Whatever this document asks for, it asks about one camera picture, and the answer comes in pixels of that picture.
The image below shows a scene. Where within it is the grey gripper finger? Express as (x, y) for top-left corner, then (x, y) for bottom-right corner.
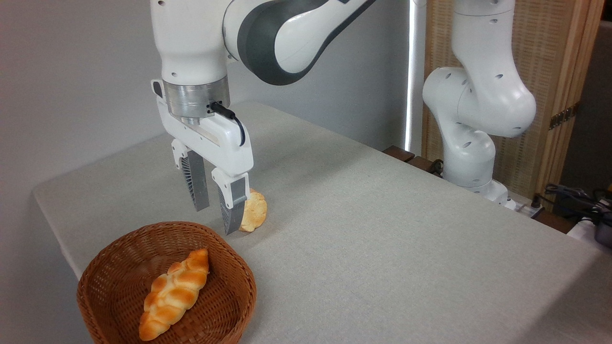
(211, 167), (251, 236)
(171, 139), (210, 212)

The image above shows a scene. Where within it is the metal screen hinge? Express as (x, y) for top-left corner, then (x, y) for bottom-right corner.
(548, 102), (580, 131)

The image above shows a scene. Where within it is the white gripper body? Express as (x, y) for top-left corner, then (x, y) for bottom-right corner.
(152, 79), (254, 178)

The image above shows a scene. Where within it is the wooden rattan folding screen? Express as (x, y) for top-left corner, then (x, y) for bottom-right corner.
(422, 0), (606, 212)

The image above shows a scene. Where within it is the white vertical post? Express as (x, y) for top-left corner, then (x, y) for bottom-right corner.
(404, 0), (427, 156)

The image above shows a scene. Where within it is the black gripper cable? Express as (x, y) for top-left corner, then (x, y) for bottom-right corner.
(209, 101), (247, 147)

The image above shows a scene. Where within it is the grey tablecloth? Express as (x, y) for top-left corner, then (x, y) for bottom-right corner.
(32, 100), (612, 344)

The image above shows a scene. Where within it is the round pale bread bun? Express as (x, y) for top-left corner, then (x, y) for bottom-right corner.
(239, 188), (268, 233)

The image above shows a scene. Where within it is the braided golden bread loaf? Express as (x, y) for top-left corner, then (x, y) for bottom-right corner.
(139, 248), (210, 342)

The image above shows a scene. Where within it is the black cable bundle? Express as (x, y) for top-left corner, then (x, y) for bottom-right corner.
(532, 183), (612, 226)

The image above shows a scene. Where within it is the brown wicker basket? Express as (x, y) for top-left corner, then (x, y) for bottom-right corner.
(76, 221), (258, 344)

